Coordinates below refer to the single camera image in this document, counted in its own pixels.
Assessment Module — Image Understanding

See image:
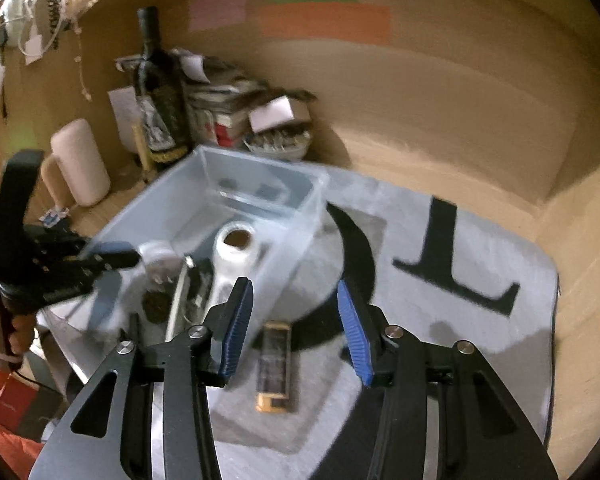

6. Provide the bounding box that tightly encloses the dark wine bottle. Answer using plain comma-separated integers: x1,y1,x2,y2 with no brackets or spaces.
132,6,191,163

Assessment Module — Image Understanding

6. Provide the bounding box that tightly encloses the brown gold lighter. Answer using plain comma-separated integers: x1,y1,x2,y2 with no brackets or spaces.
256,322,297,413

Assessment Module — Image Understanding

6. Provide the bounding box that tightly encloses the white bowl with small items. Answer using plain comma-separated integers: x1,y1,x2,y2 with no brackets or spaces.
242,127,311,161

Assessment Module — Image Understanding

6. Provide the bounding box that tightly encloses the pink sticky note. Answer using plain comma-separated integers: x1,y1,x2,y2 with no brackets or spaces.
189,0,247,31

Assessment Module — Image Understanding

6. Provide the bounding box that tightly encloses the white paper card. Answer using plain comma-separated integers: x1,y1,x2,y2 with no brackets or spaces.
107,87,143,153

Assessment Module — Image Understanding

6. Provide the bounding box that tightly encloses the beige rounded container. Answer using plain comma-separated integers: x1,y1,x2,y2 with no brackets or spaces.
40,155,73,207

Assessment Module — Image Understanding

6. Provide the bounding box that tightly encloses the stack of magazines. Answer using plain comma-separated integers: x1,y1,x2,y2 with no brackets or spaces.
117,50,271,148

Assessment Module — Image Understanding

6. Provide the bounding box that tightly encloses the red clothing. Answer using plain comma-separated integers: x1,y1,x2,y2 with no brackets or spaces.
0,335,53,480

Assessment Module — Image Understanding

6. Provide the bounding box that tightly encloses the black cable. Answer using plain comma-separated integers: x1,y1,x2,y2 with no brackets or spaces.
10,370,67,397

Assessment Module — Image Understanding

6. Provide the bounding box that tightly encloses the patterned hanging ornament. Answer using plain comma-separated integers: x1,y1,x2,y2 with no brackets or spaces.
25,0,65,66

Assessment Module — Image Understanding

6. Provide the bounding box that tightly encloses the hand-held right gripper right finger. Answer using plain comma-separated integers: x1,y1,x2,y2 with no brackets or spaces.
336,280,561,480

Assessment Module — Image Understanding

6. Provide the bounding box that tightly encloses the clear plastic storage bin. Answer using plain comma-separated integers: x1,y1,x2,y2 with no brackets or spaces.
87,146,329,356

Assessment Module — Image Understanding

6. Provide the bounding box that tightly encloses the small white cardboard box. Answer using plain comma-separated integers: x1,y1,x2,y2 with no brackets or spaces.
247,92,316,133

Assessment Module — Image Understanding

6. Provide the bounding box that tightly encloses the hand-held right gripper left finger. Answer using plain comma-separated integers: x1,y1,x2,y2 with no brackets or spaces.
27,276,255,480

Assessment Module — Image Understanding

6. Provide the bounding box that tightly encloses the orange sticky note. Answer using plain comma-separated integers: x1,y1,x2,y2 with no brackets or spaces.
260,4,392,43

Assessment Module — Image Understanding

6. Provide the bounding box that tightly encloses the hanging bead string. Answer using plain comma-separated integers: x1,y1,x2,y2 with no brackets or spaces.
75,20,92,101

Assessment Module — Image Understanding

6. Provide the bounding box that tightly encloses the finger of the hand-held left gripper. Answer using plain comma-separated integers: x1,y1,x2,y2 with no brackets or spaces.
87,241,142,272

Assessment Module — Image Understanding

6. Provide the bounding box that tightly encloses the silver metal tool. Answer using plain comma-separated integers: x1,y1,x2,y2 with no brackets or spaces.
166,256,197,342

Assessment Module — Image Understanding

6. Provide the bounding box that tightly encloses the cream pillar candle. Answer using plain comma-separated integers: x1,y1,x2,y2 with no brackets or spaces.
50,119,112,207

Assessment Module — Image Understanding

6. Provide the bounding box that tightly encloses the small blue white packet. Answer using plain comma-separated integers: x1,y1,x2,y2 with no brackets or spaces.
40,207,71,226

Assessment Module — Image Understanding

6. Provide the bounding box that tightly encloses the grey mat with black letters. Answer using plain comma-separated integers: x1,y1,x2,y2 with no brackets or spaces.
37,162,561,480

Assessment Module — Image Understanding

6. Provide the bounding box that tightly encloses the white tape roll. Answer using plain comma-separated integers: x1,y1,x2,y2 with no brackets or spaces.
207,222,268,321

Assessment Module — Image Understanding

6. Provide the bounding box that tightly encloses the person's left hand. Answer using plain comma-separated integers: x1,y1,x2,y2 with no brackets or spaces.
0,302,33,371

